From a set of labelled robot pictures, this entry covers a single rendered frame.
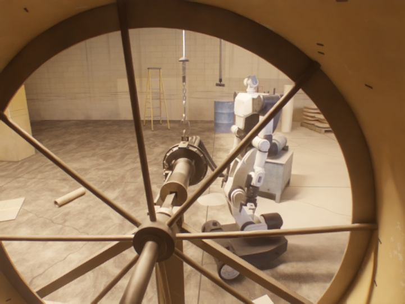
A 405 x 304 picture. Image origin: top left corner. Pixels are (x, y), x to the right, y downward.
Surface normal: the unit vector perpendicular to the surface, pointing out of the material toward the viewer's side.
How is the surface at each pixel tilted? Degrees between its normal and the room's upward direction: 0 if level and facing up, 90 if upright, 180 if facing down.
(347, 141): 90
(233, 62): 90
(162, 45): 90
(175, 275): 90
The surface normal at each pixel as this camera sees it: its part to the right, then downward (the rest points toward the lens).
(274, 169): -0.48, 0.25
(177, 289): -0.07, 0.28
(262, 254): 0.22, 0.27
